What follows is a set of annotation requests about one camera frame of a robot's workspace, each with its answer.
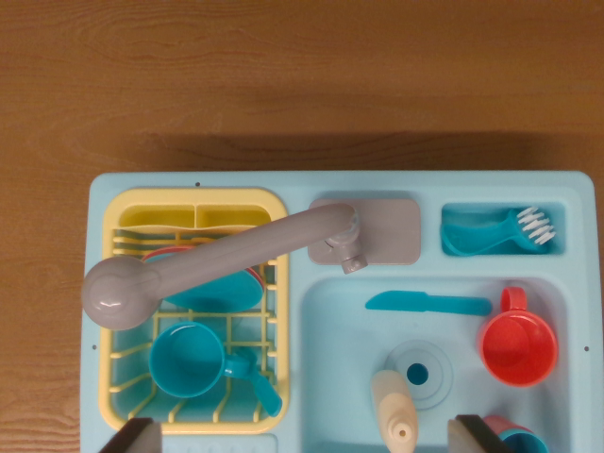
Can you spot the grey toy faucet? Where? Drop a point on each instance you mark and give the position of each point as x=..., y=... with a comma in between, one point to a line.
x=226, y=257

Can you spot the teal tumbler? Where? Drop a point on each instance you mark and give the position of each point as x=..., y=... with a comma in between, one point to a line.
x=526, y=443

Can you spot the red toy plate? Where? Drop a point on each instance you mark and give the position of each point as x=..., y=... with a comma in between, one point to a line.
x=158, y=256

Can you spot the yellow plastic dish rack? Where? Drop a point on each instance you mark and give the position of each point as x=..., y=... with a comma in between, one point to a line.
x=278, y=330

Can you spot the light blue toy sink unit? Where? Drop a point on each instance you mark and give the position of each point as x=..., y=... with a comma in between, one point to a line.
x=302, y=377

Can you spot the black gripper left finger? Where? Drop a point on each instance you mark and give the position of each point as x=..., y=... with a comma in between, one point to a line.
x=137, y=436

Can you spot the cream detergent bottle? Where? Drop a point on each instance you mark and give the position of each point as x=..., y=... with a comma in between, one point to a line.
x=394, y=406

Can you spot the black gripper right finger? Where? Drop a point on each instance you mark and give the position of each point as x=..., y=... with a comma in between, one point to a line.
x=472, y=436

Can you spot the teal toy spoon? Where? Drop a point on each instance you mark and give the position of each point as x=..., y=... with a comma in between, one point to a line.
x=268, y=398

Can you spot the teal toy knife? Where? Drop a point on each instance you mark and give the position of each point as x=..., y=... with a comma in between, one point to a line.
x=424, y=303

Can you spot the teal toy plate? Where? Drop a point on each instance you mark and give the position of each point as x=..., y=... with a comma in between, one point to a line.
x=222, y=292

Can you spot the teal dish brush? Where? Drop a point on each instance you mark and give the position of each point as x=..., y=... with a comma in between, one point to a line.
x=486, y=233

